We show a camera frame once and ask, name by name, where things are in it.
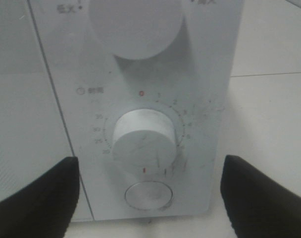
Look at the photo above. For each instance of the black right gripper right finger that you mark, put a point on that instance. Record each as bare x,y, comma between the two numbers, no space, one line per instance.
256,205

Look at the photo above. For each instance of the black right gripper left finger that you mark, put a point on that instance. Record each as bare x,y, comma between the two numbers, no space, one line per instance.
45,207

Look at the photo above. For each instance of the white microwave door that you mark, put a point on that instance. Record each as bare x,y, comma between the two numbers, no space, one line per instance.
32,135

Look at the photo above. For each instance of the round door release button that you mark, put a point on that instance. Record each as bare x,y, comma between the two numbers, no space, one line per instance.
148,195

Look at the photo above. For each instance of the white timer knob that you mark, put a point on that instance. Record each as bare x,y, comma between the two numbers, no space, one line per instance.
144,140

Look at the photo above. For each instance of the white microwave oven body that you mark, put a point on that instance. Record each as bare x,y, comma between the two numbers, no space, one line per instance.
93,88

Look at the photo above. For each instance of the white upper power knob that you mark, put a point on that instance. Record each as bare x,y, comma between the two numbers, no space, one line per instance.
135,29

